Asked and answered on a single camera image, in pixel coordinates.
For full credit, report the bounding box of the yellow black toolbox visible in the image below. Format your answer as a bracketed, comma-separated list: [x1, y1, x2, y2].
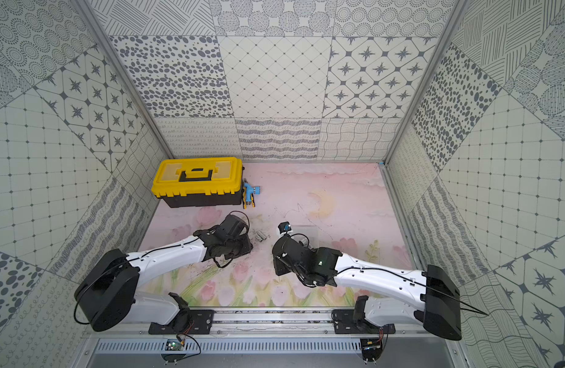
[151, 157, 244, 209]

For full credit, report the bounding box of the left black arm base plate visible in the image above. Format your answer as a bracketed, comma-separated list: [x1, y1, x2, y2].
[158, 310, 215, 335]

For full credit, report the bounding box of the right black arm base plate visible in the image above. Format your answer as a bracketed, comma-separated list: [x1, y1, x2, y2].
[331, 309, 396, 335]

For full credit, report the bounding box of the white slotted cable duct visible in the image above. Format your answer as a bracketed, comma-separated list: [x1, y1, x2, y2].
[96, 338, 361, 355]

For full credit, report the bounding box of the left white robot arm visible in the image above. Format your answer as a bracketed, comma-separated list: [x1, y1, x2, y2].
[74, 211, 253, 334]

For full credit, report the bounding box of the long chrome socket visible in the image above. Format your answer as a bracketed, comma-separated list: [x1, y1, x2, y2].
[255, 231, 267, 242]

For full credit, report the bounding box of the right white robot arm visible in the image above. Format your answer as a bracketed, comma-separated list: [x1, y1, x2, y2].
[272, 234, 462, 341]

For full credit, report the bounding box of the blue yellow hand tool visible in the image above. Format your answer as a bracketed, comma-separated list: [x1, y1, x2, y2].
[243, 179, 261, 209]

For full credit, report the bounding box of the aluminium mounting rail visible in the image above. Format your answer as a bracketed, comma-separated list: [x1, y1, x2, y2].
[87, 308, 429, 338]

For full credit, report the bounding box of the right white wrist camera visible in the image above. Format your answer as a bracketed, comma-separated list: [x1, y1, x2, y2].
[277, 222, 292, 235]

